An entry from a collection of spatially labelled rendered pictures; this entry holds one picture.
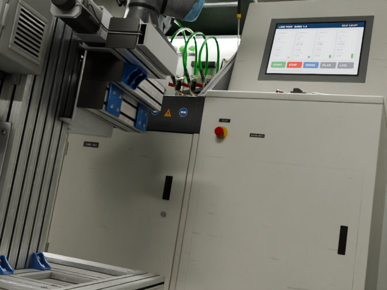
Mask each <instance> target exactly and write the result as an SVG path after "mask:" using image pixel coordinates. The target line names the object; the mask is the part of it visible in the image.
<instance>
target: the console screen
mask: <svg viewBox="0 0 387 290"><path fill-rule="evenodd" d="M373 22H374V16H342V17H305V18H272V19H271V23H270V28H269V31H268V36H267V41H266V44H265V49H264V53H263V58H262V61H261V66H260V71H259V76H258V79H257V80H258V81H300V82H346V83H365V81H366V73H367V64H368V59H369V52H370V43H371V35H372V30H373Z"/></svg>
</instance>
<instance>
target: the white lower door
mask: <svg viewBox="0 0 387 290"><path fill-rule="evenodd" d="M193 137H194V135H193V134H187V133H172V132H158V131H146V133H135V132H125V131H122V130H120V129H118V128H113V132H112V137H111V138H104V137H98V136H88V135H79V134H73V133H69V135H68V139H67V142H66V144H65V147H64V153H63V155H64V160H63V165H62V171H61V175H60V180H59V186H58V191H57V195H56V201H55V206H54V212H53V216H52V221H51V227H50V233H49V236H48V242H46V244H45V249H44V252H45V253H51V254H56V255H62V256H66V257H71V258H77V259H81V260H86V261H92V262H97V263H101V264H106V265H112V266H117V267H121V268H126V269H132V270H137V271H141V272H146V273H152V274H157V275H161V276H165V282H164V289H163V290H169V288H170V281H171V276H172V269H173V262H174V255H175V251H176V244H177V237H178V233H179V225H180V218H181V211H182V207H183V200H184V193H185V186H186V181H187V174H188V167H189V160H190V156H191V148H192V142H193Z"/></svg>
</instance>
